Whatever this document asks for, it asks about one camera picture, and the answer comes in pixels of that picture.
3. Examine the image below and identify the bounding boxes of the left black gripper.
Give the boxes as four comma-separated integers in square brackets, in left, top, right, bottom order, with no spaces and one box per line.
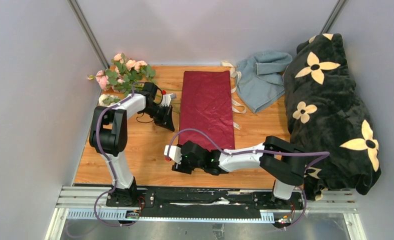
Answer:
[142,103,176,132]

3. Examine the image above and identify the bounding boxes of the cream printed ribbon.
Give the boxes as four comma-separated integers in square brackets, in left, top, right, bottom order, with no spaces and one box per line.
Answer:
[220,60,248,131]

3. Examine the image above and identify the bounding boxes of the dark red wrapping paper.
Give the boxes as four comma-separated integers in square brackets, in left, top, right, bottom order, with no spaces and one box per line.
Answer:
[179,71,235,149]

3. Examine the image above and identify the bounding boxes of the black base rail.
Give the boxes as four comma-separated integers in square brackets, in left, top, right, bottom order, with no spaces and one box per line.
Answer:
[105,186,304,219]

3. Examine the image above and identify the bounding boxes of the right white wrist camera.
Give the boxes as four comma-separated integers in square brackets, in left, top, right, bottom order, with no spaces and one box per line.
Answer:
[163,145,182,164]

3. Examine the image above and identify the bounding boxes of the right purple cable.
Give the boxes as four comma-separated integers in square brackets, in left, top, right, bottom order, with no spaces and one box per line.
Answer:
[166,128,331,230]

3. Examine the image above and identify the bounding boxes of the white rose stem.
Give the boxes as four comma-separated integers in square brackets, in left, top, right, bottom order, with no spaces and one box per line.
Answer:
[97,94,122,107]

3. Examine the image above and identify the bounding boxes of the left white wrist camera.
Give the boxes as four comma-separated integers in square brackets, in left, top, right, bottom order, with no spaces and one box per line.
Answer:
[159,90,177,107]

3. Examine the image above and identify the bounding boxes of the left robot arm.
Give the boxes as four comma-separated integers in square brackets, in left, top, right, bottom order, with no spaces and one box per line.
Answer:
[89,82,176,207]

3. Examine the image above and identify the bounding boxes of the black flower-pattern blanket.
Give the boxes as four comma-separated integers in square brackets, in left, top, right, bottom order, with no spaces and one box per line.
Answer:
[283,33,381,201]

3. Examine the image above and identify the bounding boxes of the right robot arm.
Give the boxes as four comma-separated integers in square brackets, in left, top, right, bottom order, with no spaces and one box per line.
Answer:
[164,136,313,209]

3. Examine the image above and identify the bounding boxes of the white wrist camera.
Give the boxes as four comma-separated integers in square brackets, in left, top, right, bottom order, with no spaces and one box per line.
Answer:
[159,90,177,107]
[163,145,182,164]

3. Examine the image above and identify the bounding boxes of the pink rose stem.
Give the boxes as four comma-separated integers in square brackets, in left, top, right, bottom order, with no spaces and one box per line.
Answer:
[87,69,143,96]

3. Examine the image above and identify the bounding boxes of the blue towel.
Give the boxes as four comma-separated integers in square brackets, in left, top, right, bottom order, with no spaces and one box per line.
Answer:
[235,50,293,114]

